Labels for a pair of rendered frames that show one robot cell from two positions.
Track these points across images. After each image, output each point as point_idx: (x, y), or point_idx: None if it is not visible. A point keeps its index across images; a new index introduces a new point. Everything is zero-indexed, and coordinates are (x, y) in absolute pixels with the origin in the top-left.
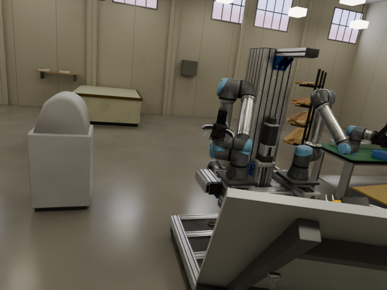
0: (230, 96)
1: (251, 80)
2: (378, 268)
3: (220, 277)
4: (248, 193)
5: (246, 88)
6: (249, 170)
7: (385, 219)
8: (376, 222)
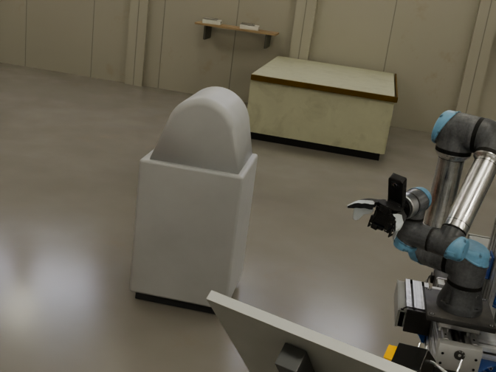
0: (454, 148)
1: None
2: None
3: None
4: (228, 300)
5: (486, 137)
6: None
7: (359, 362)
8: (357, 366)
